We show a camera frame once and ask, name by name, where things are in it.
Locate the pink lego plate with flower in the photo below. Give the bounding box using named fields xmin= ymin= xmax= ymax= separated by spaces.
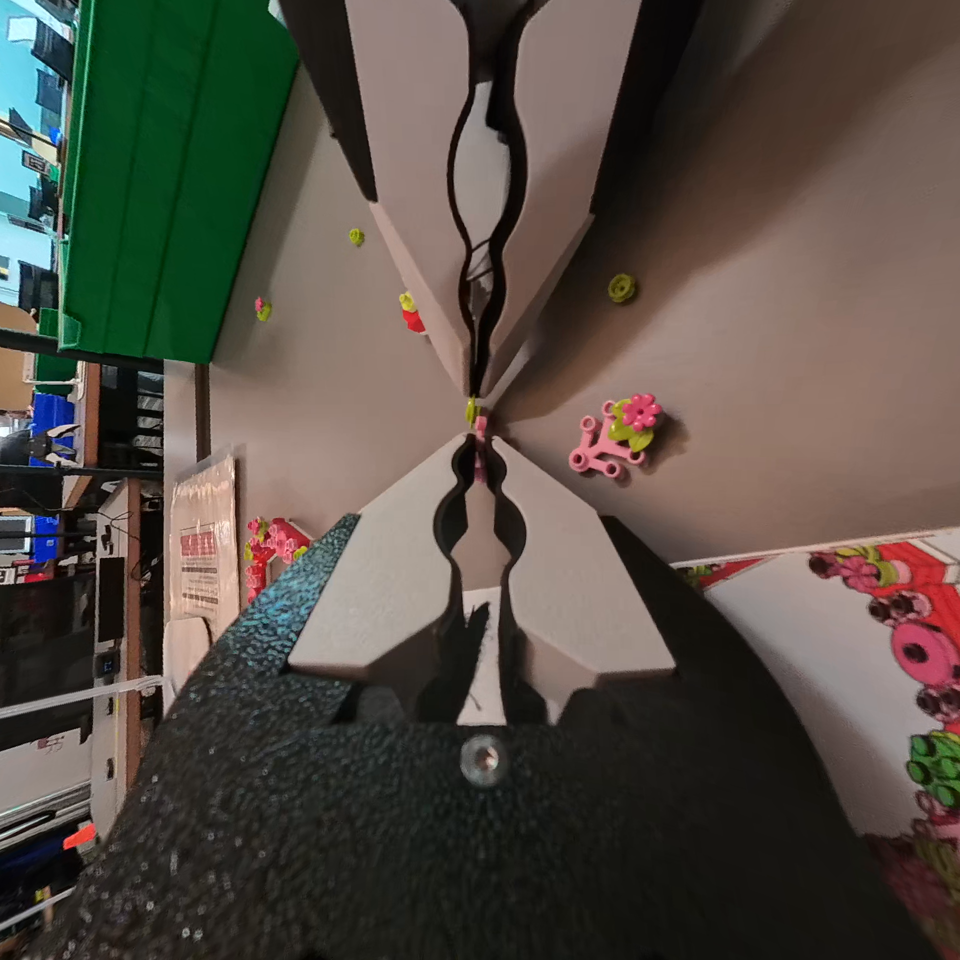
xmin=567 ymin=393 xmax=665 ymax=480

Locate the white flat pad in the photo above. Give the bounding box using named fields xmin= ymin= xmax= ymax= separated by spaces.
xmin=161 ymin=615 xmax=222 ymax=721

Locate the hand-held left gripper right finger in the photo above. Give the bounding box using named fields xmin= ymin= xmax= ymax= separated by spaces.
xmin=489 ymin=437 xmax=678 ymax=726

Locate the red pink lego heart build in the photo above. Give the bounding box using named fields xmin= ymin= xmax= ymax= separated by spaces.
xmin=243 ymin=516 xmax=312 ymax=605

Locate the white cable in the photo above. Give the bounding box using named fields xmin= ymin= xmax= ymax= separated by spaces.
xmin=0 ymin=673 xmax=168 ymax=720

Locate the lego instruction booklet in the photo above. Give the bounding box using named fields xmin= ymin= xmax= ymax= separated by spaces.
xmin=669 ymin=527 xmax=960 ymax=960

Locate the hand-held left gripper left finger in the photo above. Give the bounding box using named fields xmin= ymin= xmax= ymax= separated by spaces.
xmin=285 ymin=433 xmax=480 ymax=725

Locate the black monitor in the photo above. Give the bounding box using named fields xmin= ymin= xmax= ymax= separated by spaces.
xmin=0 ymin=555 xmax=127 ymax=751

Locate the laminated paper sheet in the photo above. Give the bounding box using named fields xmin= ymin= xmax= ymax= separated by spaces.
xmin=168 ymin=450 xmax=241 ymax=625

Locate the black white tool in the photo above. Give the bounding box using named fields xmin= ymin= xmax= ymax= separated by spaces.
xmin=26 ymin=421 xmax=84 ymax=470

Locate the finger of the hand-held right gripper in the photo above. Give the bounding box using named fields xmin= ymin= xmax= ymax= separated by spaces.
xmin=345 ymin=0 xmax=481 ymax=399
xmin=480 ymin=0 xmax=644 ymax=400

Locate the green plastic bin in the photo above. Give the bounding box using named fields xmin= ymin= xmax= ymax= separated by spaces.
xmin=56 ymin=0 xmax=301 ymax=365

